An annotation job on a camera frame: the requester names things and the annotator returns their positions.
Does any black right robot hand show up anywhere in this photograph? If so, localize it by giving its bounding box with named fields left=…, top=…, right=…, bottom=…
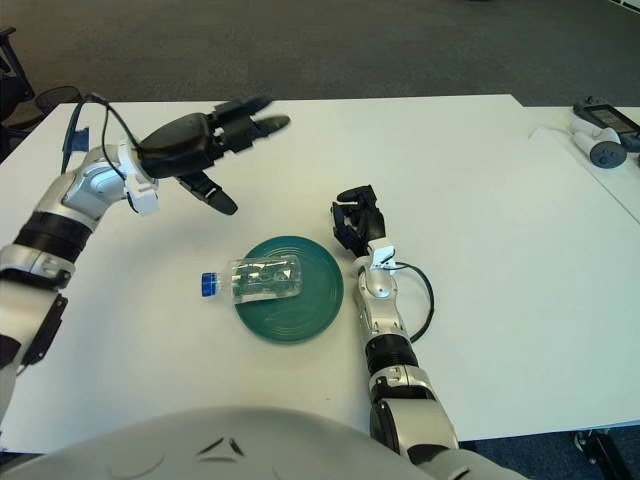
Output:
left=329, top=183, right=387, bottom=259

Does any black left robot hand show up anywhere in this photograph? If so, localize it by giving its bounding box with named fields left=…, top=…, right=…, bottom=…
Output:
left=135, top=95, right=292, bottom=217

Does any clear bottle with blue cap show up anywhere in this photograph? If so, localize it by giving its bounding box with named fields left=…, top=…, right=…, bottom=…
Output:
left=200, top=254, right=306, bottom=305

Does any green ribbed plate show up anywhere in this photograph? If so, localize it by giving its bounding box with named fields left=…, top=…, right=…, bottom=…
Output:
left=230, top=235, right=345, bottom=347

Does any black office chair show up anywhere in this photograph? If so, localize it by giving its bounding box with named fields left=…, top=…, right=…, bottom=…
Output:
left=0, top=27, right=36, bottom=151

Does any white grey VR controller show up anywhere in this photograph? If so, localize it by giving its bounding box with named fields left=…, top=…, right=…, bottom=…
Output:
left=569, top=117, right=629, bottom=169

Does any grey robot torso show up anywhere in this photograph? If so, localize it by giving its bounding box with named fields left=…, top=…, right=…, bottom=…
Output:
left=0, top=405, right=416, bottom=480

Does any black table leg base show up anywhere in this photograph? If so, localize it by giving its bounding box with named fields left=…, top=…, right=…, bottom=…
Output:
left=574, top=427, right=640, bottom=480

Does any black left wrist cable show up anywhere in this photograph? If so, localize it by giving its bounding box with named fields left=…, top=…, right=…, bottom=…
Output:
left=60, top=93, right=144, bottom=176

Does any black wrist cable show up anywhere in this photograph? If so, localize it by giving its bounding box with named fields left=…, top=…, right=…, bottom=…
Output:
left=394, top=262, right=435, bottom=345
left=60, top=93, right=144, bottom=176

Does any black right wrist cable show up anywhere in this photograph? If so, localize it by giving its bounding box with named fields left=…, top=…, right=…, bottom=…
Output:
left=394, top=262, right=435, bottom=345

